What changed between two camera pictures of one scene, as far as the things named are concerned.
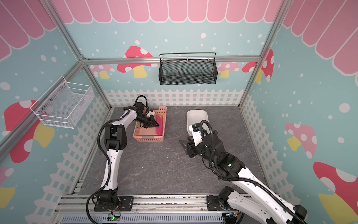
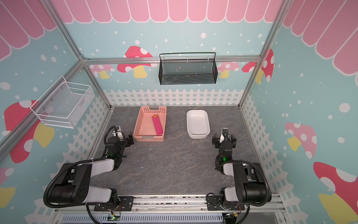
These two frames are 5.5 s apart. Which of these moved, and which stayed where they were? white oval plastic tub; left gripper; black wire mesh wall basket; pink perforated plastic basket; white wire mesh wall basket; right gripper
Moved: right gripper; left gripper
Stayed: white oval plastic tub; pink perforated plastic basket; white wire mesh wall basket; black wire mesh wall basket
